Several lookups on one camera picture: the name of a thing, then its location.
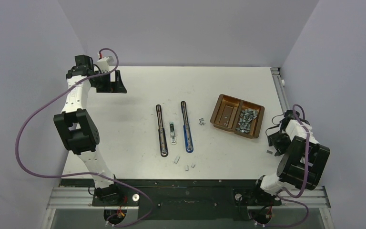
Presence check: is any pile of staple strips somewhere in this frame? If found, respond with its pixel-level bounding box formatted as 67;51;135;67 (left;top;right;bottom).
235;108;259;134

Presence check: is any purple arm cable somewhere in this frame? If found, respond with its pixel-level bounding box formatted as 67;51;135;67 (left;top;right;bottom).
15;48;154;229
277;104;312;228

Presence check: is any black stapler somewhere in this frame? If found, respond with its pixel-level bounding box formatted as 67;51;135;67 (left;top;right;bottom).
155;104;169;157

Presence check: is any brown wooden tray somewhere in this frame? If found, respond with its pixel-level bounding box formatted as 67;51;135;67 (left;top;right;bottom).
210;94;265;139

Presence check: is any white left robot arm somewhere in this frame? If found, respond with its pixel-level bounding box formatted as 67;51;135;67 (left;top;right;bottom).
53;55;127;205

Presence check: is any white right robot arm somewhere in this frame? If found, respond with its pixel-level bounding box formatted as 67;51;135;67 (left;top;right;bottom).
250;110;330;204

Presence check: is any grey staple strip cluster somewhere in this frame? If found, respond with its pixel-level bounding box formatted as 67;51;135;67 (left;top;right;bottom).
199;118;205;125

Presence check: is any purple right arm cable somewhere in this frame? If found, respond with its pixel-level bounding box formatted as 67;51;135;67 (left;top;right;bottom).
277;104;312;228

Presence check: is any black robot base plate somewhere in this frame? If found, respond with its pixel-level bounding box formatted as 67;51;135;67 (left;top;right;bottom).
60;179;294;225

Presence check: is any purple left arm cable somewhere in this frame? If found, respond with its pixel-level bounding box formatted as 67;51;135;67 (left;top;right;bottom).
15;48;154;229

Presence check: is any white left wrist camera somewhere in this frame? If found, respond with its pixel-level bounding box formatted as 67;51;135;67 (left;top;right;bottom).
96;56;114;73

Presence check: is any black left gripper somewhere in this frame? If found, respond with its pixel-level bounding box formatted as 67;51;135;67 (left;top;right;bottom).
92;70;126;94

